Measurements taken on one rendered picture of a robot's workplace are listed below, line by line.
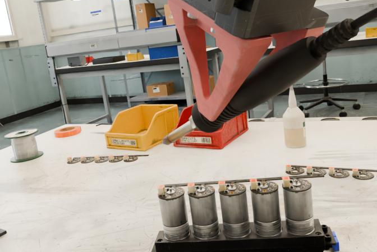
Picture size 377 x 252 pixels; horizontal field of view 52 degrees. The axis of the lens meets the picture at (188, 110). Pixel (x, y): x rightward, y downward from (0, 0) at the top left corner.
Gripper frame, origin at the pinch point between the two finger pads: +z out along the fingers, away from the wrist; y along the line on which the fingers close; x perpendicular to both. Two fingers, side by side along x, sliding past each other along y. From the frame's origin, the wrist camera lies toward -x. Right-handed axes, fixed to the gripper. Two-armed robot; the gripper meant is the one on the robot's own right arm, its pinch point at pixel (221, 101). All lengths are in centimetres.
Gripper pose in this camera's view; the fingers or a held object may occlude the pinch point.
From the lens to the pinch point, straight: 26.0
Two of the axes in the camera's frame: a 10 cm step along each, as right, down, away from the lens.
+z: -1.7, 8.1, 5.6
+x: 5.9, 5.4, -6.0
